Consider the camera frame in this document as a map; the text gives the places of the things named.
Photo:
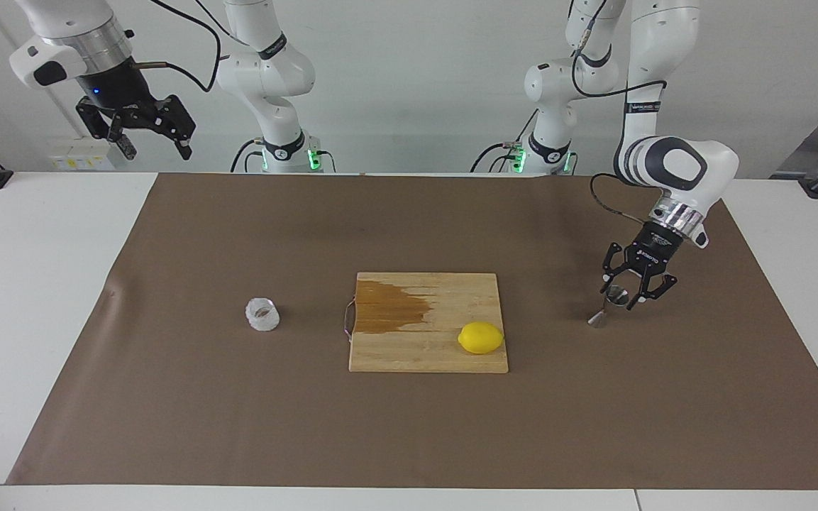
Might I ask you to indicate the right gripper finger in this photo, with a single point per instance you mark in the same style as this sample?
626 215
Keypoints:
115 126
172 122

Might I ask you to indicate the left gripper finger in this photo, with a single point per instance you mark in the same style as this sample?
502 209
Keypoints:
658 289
609 264

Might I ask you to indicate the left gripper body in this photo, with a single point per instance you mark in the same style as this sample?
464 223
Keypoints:
653 252

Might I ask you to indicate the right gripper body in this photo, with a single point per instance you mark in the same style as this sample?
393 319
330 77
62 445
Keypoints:
116 84

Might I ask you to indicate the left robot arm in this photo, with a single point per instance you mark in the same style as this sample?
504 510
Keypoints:
671 167

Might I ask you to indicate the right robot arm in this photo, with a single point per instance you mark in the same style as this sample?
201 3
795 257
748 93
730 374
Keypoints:
270 71

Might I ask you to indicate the silver metal jigger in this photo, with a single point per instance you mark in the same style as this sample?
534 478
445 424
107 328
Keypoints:
617 296

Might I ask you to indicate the yellow lemon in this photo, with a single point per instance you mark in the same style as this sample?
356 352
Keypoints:
481 338

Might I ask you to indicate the wooden cutting board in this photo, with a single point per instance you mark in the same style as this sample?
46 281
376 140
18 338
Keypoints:
444 298

